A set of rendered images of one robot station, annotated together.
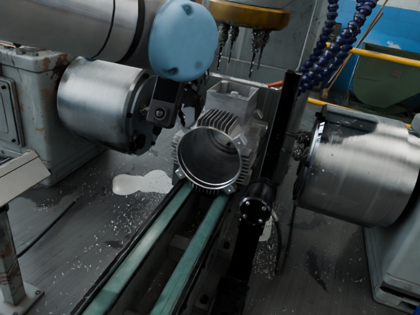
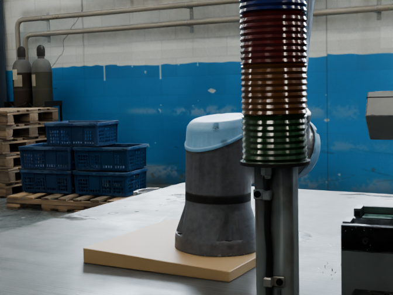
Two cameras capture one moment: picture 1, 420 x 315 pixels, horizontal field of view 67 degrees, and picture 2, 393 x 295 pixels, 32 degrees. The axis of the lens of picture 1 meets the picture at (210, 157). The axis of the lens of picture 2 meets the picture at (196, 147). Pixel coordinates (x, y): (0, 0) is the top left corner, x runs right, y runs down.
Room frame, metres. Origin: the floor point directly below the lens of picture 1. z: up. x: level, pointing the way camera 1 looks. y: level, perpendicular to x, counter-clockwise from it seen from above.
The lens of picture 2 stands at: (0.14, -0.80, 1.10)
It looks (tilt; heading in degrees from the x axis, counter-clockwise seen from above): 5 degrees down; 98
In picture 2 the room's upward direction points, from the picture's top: 1 degrees counter-clockwise
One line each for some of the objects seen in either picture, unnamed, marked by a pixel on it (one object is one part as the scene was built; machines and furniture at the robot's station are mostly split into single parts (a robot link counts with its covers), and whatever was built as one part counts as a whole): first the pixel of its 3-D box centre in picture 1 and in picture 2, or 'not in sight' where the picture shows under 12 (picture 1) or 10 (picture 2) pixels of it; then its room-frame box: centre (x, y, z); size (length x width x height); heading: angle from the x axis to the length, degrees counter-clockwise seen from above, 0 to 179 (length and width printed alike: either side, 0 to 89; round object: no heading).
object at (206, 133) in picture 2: not in sight; (221, 152); (0.03, 0.37, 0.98); 0.13 x 0.12 x 0.14; 45
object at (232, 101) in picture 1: (232, 103); not in sight; (0.76, -0.03, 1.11); 0.12 x 0.11 x 0.07; 165
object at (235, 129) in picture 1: (220, 142); not in sight; (0.72, -0.02, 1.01); 0.20 x 0.19 x 0.19; 165
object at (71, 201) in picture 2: not in sight; (83, 163); (-1.76, 5.35, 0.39); 1.20 x 0.80 x 0.79; 166
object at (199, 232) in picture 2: not in sight; (217, 218); (0.02, 0.37, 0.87); 0.15 x 0.15 x 0.10
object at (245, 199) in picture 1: (278, 195); not in sight; (0.67, -0.19, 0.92); 0.45 x 0.13 x 0.24; 166
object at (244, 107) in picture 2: not in sight; (273, 89); (0.13, -0.18, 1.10); 0.06 x 0.06 x 0.04
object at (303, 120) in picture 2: not in sight; (274, 139); (0.13, -0.18, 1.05); 0.06 x 0.06 x 0.04
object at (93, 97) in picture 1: (102, 99); not in sight; (0.82, 0.32, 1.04); 0.37 x 0.25 x 0.25; 76
